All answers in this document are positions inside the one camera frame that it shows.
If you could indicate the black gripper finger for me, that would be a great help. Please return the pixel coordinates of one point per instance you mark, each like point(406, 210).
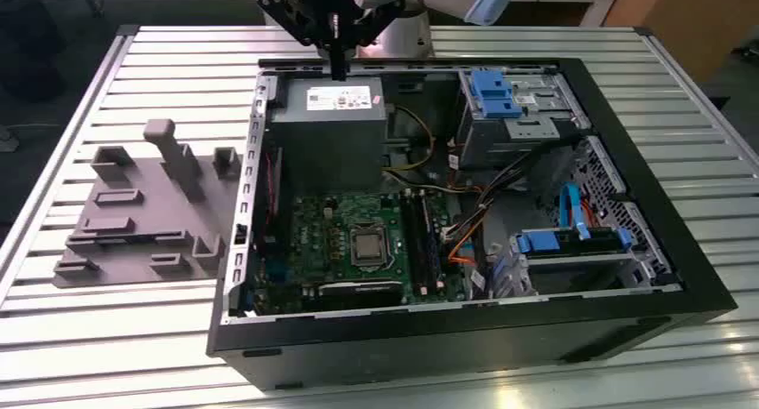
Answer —
point(379, 24)
point(285, 18)

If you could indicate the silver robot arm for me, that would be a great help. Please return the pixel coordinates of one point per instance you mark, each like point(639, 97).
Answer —
point(409, 31)

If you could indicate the black RAM slot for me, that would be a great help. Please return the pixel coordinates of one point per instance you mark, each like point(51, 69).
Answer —
point(409, 231)

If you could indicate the blue drive bay latch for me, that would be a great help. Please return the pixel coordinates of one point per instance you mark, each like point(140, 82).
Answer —
point(493, 93)

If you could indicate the grey power supply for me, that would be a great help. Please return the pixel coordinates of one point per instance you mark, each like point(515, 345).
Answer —
point(326, 133)

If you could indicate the black office chair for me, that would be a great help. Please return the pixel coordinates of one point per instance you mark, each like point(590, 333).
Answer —
point(30, 53)

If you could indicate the grey parts rack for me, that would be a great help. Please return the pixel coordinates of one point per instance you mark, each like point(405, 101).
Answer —
point(154, 195)

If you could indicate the silver CPU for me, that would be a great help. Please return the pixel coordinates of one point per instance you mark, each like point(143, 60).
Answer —
point(369, 245)

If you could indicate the thin metal locking lever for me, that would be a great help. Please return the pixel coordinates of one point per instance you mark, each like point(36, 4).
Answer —
point(393, 258)

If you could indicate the green motherboard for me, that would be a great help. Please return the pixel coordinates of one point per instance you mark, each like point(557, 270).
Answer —
point(314, 258)

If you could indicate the wooden cabinet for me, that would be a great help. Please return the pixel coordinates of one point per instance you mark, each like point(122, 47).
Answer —
point(699, 18)

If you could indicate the hard disk in blue carrier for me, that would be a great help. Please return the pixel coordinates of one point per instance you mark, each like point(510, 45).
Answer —
point(542, 242)

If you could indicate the black graphics card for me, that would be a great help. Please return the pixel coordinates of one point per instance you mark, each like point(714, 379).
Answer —
point(355, 293)

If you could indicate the grey metal disk bay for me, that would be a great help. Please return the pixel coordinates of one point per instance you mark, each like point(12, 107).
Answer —
point(581, 259)

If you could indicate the black PC case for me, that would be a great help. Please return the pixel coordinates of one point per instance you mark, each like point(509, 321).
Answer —
point(415, 347)

